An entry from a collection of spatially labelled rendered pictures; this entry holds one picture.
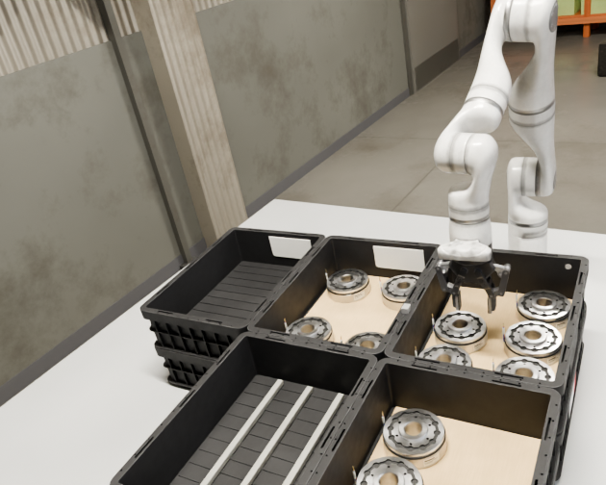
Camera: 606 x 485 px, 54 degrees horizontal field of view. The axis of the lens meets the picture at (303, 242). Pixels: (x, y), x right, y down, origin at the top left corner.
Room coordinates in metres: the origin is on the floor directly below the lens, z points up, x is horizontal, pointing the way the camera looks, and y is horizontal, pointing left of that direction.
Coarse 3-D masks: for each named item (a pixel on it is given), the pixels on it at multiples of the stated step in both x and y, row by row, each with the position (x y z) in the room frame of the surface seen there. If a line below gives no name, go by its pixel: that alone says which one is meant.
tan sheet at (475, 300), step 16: (464, 288) 1.12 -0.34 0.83; (448, 304) 1.07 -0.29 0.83; (464, 304) 1.06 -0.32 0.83; (480, 304) 1.04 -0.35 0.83; (496, 304) 1.03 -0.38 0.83; (512, 304) 1.02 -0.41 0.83; (496, 320) 0.98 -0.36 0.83; (512, 320) 0.97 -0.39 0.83; (432, 336) 0.97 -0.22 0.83; (496, 336) 0.93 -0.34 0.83; (480, 352) 0.89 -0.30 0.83; (496, 352) 0.88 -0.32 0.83; (480, 368) 0.85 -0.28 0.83
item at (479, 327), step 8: (456, 312) 0.99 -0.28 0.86; (464, 312) 0.99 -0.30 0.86; (440, 320) 0.98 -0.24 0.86; (448, 320) 0.97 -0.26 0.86; (472, 320) 0.96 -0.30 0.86; (480, 320) 0.95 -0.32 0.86; (440, 328) 0.96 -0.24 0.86; (472, 328) 0.93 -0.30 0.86; (480, 328) 0.93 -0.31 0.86; (440, 336) 0.93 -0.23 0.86; (448, 336) 0.93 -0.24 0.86; (456, 336) 0.92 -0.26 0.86; (464, 336) 0.91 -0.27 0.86; (472, 336) 0.91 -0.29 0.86; (480, 336) 0.90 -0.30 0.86
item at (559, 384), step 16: (528, 256) 1.05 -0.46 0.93; (544, 256) 1.03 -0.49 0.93; (560, 256) 1.01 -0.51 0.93; (576, 256) 1.00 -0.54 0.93; (432, 272) 1.05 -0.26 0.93; (576, 288) 0.90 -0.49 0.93; (416, 304) 0.96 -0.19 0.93; (576, 304) 0.85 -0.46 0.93; (576, 320) 0.81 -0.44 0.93; (400, 336) 0.87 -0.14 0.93; (448, 368) 0.76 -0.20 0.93; (464, 368) 0.75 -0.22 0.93; (560, 368) 0.71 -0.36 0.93; (544, 384) 0.68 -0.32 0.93; (560, 384) 0.67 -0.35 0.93
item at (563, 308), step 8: (528, 296) 1.00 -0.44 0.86; (552, 296) 0.98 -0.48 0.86; (560, 296) 0.97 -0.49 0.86; (520, 304) 0.97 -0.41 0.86; (528, 304) 0.97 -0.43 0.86; (560, 304) 0.95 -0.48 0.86; (568, 304) 0.94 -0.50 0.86; (520, 312) 0.96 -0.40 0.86; (528, 312) 0.94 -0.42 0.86; (536, 312) 0.94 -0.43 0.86; (544, 312) 0.93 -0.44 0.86; (552, 312) 0.93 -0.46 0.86; (560, 312) 0.93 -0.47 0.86; (568, 312) 0.92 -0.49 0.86; (544, 320) 0.91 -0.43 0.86; (552, 320) 0.91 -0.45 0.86
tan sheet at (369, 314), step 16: (320, 304) 1.17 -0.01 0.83; (336, 304) 1.16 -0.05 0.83; (352, 304) 1.15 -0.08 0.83; (368, 304) 1.13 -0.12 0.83; (384, 304) 1.12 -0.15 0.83; (336, 320) 1.10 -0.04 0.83; (352, 320) 1.08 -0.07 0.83; (368, 320) 1.07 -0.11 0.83; (384, 320) 1.06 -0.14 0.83; (336, 336) 1.04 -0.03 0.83
